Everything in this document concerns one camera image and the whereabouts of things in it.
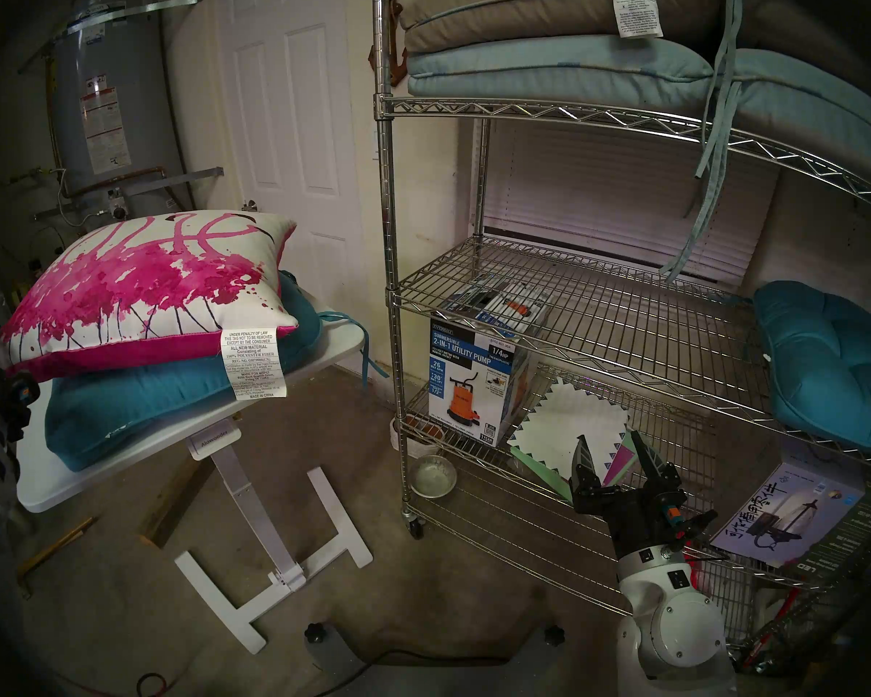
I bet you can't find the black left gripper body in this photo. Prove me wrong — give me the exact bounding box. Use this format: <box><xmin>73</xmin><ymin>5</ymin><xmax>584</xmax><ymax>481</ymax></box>
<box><xmin>0</xmin><ymin>325</ymin><xmax>41</xmax><ymax>439</ymax></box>

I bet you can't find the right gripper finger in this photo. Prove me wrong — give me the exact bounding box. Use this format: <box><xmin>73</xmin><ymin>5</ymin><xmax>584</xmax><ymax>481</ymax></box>
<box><xmin>571</xmin><ymin>436</ymin><xmax>600</xmax><ymax>493</ymax></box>
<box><xmin>631</xmin><ymin>431</ymin><xmax>682</xmax><ymax>494</ymax></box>

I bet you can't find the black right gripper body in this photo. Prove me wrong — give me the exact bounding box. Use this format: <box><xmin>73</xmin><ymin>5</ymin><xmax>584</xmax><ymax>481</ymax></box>
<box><xmin>573</xmin><ymin>484</ymin><xmax>718</xmax><ymax>560</ymax></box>

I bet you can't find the pink splatter print cushion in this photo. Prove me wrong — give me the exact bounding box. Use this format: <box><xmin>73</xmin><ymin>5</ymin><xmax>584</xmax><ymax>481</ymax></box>
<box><xmin>0</xmin><ymin>211</ymin><xmax>298</xmax><ymax>400</ymax></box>

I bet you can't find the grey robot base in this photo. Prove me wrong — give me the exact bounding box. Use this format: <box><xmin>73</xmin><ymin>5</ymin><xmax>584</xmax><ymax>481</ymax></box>
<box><xmin>305</xmin><ymin>623</ymin><xmax>625</xmax><ymax>697</ymax></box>

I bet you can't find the teal square tufted cushion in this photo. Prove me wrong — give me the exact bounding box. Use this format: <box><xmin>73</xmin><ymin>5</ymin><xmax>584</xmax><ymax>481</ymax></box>
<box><xmin>44</xmin><ymin>271</ymin><xmax>391</xmax><ymax>473</ymax></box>

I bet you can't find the teal round tufted cushion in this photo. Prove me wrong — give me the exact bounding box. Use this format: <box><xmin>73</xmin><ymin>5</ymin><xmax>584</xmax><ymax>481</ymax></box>
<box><xmin>753</xmin><ymin>280</ymin><xmax>871</xmax><ymax>460</ymax></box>

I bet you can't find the light blue bench cushion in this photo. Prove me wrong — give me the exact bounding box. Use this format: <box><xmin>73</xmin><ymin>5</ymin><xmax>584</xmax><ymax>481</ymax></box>
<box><xmin>406</xmin><ymin>0</ymin><xmax>871</xmax><ymax>282</ymax></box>

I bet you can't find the beige bench cushion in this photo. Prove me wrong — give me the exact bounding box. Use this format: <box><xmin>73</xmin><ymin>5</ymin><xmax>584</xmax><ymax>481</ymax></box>
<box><xmin>399</xmin><ymin>0</ymin><xmax>871</xmax><ymax>86</ymax></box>

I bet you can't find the pink paper sheet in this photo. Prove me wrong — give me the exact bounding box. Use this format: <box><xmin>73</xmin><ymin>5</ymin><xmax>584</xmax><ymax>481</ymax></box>
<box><xmin>602</xmin><ymin>441</ymin><xmax>643</xmax><ymax>487</ymax></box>

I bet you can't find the white zigzag edged sheet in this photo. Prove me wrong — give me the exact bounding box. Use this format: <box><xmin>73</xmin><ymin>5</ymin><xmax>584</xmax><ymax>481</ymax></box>
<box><xmin>507</xmin><ymin>380</ymin><xmax>632</xmax><ymax>484</ymax></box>

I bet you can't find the white overbed table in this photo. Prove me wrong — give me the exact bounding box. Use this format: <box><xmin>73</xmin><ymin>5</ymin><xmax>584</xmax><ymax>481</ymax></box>
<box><xmin>16</xmin><ymin>311</ymin><xmax>375</xmax><ymax>654</ymax></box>

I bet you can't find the LED lamp product box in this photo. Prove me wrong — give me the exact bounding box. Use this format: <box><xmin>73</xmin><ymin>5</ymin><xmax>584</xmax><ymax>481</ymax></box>
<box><xmin>711</xmin><ymin>460</ymin><xmax>871</xmax><ymax>580</ymax></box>

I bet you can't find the small metal bowl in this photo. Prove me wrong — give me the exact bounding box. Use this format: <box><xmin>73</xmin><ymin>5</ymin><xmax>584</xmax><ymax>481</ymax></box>
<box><xmin>410</xmin><ymin>455</ymin><xmax>458</xmax><ymax>499</ymax></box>

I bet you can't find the utility pump cardboard box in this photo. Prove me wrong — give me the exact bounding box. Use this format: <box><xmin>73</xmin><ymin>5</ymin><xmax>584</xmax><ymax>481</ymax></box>
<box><xmin>428</xmin><ymin>282</ymin><xmax>552</xmax><ymax>448</ymax></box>

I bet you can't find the brass rod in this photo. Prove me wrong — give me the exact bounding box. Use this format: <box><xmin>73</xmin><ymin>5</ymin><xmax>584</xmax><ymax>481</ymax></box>
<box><xmin>18</xmin><ymin>516</ymin><xmax>95</xmax><ymax>598</ymax></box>

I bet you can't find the grey water heater tank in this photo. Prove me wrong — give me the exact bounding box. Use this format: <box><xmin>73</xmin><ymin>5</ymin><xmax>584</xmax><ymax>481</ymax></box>
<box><xmin>18</xmin><ymin>0</ymin><xmax>226</xmax><ymax>232</ymax></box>

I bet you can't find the white panel door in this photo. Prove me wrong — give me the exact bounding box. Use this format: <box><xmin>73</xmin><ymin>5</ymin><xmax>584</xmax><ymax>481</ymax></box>
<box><xmin>214</xmin><ymin>0</ymin><xmax>393</xmax><ymax>373</ymax></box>

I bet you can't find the red handled tool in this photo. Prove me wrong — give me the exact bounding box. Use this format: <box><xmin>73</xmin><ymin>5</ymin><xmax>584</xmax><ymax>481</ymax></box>
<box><xmin>740</xmin><ymin>594</ymin><xmax>799</xmax><ymax>667</ymax></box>

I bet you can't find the chrome wire shelving rack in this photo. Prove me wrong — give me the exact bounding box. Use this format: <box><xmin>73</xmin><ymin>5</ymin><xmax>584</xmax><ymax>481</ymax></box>
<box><xmin>372</xmin><ymin>0</ymin><xmax>871</xmax><ymax>674</ymax></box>

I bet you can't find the wooden anchor wall decor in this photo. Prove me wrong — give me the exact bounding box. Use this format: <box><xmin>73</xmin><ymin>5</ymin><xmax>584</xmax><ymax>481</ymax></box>
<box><xmin>369</xmin><ymin>0</ymin><xmax>409</xmax><ymax>88</ymax></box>

